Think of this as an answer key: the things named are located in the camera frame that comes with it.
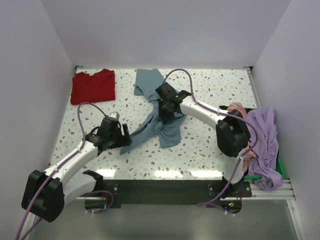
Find folded red t-shirt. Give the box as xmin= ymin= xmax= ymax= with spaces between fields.
xmin=70 ymin=69 xmax=116 ymax=105

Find crumpled lilac t-shirt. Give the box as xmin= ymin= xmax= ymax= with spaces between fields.
xmin=244 ymin=106 xmax=284 ymax=192

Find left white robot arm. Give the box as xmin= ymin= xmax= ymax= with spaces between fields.
xmin=21 ymin=112 xmax=132 ymax=223

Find crumpled pink t-shirt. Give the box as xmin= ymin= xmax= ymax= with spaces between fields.
xmin=227 ymin=102 xmax=257 ymax=173

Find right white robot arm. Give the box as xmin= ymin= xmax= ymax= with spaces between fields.
xmin=155 ymin=82 xmax=251 ymax=197

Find green plastic bin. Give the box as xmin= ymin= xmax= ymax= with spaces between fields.
xmin=244 ymin=107 xmax=287 ymax=180

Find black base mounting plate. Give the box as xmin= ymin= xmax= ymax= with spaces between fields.
xmin=83 ymin=179 xmax=252 ymax=210

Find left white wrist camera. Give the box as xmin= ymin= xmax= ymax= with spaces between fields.
xmin=108 ymin=111 xmax=120 ymax=121

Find blue-grey t-shirt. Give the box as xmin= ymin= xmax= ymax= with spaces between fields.
xmin=120 ymin=69 xmax=187 ymax=155

